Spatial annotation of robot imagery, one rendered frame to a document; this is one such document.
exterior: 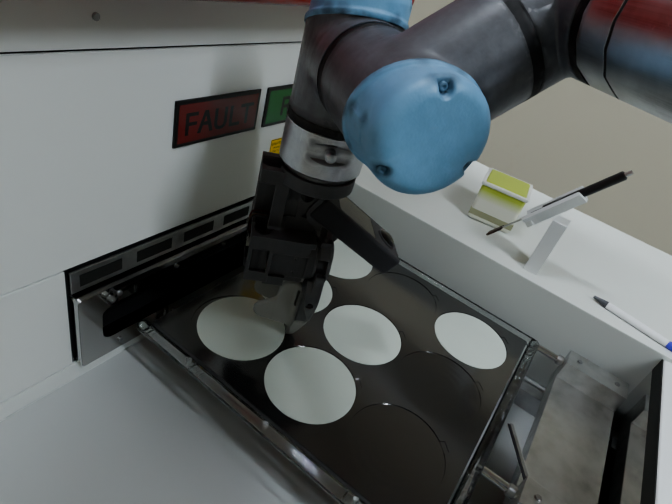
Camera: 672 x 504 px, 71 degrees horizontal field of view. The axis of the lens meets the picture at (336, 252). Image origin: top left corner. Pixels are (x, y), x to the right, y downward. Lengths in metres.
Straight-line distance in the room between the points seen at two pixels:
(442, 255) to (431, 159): 0.47
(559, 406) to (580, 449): 0.06
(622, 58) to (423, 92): 0.09
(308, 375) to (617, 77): 0.39
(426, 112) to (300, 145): 0.16
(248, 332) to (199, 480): 0.16
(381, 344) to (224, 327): 0.19
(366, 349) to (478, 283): 0.24
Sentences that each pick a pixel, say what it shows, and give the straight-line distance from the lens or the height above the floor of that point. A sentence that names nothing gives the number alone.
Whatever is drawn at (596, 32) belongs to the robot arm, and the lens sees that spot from 0.29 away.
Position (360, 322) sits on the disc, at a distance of 0.60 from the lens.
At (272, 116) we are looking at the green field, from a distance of 0.59.
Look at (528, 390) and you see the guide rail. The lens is 0.73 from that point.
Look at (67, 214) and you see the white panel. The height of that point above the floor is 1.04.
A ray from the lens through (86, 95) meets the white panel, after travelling 0.43.
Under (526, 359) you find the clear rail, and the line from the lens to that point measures 0.68.
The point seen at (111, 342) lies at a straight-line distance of 0.59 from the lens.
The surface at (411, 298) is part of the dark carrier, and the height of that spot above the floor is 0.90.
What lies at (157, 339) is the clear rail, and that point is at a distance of 0.54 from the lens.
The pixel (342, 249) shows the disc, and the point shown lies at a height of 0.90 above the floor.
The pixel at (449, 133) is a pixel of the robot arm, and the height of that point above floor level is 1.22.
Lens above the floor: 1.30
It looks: 34 degrees down
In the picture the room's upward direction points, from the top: 18 degrees clockwise
